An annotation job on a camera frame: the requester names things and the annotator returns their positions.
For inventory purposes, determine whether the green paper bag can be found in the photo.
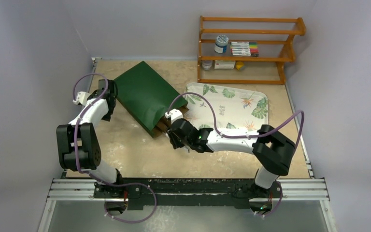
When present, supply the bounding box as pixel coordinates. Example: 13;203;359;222
114;61;180;138

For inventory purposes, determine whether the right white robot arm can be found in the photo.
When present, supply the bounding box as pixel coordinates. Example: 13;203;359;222
166;118;296;197

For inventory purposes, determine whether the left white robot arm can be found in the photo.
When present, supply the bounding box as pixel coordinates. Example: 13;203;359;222
56;78;125;198

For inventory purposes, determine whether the leaf pattern tray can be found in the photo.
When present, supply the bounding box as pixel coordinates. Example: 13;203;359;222
184;83;269;131

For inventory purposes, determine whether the small clear jar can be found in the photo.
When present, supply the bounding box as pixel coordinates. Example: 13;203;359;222
201;60;213;71

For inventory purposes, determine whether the small white box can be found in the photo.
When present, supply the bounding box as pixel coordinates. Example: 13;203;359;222
214;60;236;69

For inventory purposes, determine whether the yellow small object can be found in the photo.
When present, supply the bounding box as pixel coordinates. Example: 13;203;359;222
235;61;245;71

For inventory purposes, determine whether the orange wooden shelf rack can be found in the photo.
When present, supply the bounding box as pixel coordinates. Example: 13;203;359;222
197;15;307;85

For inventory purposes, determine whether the white jar blue lid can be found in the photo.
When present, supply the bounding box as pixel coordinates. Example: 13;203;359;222
214;35;229;54

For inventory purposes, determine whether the coloured marker pen set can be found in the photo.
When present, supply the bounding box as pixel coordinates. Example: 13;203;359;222
230;42;259;57

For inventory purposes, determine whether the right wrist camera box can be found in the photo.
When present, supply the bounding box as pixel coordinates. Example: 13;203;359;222
164;109;183;124

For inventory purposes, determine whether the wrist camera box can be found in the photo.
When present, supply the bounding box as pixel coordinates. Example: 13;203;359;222
72;91;90;106
164;109;183;124

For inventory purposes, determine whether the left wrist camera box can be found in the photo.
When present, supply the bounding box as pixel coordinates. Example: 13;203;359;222
72;91;90;106

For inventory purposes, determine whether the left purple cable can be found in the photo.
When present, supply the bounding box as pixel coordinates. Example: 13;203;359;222
72;72;157;224

